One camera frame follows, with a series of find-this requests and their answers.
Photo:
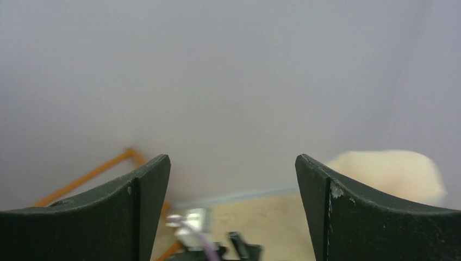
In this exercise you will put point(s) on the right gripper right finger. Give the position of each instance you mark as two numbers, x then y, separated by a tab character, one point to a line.
349	220

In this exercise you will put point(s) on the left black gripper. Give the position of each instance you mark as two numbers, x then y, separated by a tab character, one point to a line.
239	249

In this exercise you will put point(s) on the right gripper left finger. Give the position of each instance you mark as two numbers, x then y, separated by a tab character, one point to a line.
117	220

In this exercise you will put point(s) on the patterned white paper bag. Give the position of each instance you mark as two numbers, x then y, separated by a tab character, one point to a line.
401	173

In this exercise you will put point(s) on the orange wooden rack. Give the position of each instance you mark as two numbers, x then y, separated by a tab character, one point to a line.
138	159

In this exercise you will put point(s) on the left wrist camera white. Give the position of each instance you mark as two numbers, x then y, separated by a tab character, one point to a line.
200	220

